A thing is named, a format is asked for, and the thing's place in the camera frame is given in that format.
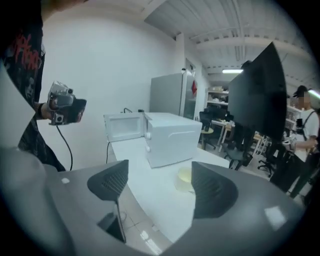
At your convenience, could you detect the round yellow stool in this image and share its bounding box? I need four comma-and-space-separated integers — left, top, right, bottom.
199, 127, 215, 151

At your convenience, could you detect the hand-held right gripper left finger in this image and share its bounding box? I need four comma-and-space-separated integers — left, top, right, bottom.
43, 159, 156, 256

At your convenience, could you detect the black office chair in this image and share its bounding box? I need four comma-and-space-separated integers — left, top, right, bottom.
223, 142, 254, 171
257, 147, 277, 179

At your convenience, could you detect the white microwave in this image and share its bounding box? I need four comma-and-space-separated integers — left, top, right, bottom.
103, 111, 203, 169

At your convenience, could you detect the person's left forearm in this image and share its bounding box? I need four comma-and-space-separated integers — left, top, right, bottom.
34, 102, 52, 120

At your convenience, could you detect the white storage shelf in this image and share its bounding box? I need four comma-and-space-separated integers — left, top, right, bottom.
206, 86, 230, 107

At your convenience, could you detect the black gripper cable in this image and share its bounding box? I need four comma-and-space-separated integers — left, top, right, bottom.
56, 124, 74, 172

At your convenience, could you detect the silver refrigerator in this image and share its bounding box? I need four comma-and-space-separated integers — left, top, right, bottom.
149, 72, 199, 121

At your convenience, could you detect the large black monitor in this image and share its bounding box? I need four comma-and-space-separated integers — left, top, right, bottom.
227, 41, 288, 144

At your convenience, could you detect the white desk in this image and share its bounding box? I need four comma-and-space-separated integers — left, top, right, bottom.
210, 119, 235, 153

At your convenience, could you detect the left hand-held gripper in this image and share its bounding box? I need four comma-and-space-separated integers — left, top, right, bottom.
48, 80, 88, 126

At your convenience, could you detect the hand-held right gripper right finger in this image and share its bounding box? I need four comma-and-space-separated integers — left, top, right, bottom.
162, 161, 305, 256

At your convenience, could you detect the cream ceramic mug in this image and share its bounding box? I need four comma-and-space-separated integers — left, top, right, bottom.
174, 166, 196, 194

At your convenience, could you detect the person's black printed shirt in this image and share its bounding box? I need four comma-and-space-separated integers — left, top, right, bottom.
0, 0, 67, 173

